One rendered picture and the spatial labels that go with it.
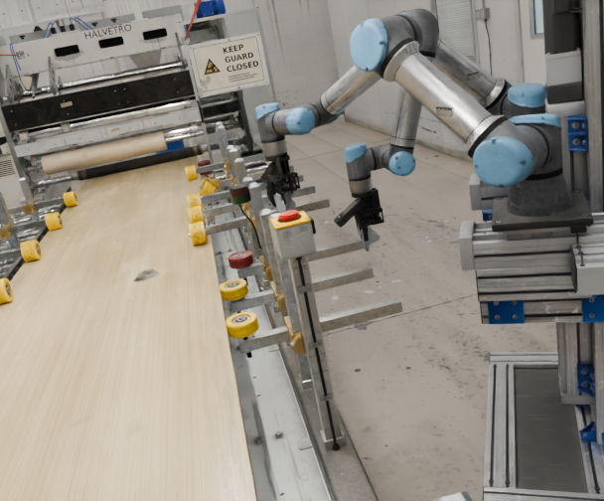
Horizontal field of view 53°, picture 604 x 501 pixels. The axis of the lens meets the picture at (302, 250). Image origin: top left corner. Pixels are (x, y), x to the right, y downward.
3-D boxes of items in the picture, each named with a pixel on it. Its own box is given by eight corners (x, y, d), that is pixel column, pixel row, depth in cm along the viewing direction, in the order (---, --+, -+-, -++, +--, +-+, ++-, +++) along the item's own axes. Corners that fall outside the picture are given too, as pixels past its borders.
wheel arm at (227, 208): (314, 191, 254) (312, 183, 253) (316, 193, 251) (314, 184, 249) (195, 218, 248) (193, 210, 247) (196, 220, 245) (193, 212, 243)
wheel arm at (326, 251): (362, 248, 211) (360, 237, 210) (365, 250, 208) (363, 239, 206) (238, 277, 206) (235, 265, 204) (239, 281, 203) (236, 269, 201)
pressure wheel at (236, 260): (256, 278, 210) (249, 247, 206) (259, 286, 202) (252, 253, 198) (233, 283, 209) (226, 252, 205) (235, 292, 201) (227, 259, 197)
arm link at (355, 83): (425, 0, 158) (316, 99, 195) (401, 4, 151) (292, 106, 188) (448, 39, 158) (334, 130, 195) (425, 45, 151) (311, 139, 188)
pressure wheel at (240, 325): (246, 347, 163) (236, 308, 159) (270, 350, 159) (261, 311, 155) (228, 363, 157) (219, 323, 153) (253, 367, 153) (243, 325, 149)
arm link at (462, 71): (521, 132, 199) (390, 36, 183) (499, 127, 213) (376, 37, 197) (543, 100, 197) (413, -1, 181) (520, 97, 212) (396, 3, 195)
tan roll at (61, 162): (241, 132, 425) (237, 114, 421) (243, 134, 413) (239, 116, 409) (32, 177, 408) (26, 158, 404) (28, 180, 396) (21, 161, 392)
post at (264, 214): (301, 356, 186) (270, 207, 171) (304, 362, 183) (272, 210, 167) (290, 359, 186) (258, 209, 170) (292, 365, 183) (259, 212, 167)
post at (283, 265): (316, 383, 161) (281, 211, 146) (319, 390, 158) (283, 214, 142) (303, 387, 161) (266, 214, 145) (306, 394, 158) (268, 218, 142)
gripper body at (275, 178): (280, 197, 188) (272, 158, 184) (267, 194, 195) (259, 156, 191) (301, 190, 191) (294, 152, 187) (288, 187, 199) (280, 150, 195)
